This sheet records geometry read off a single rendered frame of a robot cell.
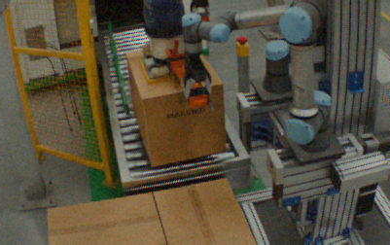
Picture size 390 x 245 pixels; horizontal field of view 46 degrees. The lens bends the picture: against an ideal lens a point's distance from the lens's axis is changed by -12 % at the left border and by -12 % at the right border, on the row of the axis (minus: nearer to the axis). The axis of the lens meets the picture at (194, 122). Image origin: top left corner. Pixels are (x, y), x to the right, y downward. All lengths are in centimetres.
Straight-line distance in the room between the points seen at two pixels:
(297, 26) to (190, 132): 108
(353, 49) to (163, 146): 110
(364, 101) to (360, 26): 39
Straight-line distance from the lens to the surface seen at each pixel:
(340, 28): 210
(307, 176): 215
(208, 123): 258
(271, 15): 191
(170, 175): 268
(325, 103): 198
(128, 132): 318
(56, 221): 261
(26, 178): 353
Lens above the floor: 226
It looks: 33 degrees down
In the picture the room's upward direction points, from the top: 4 degrees counter-clockwise
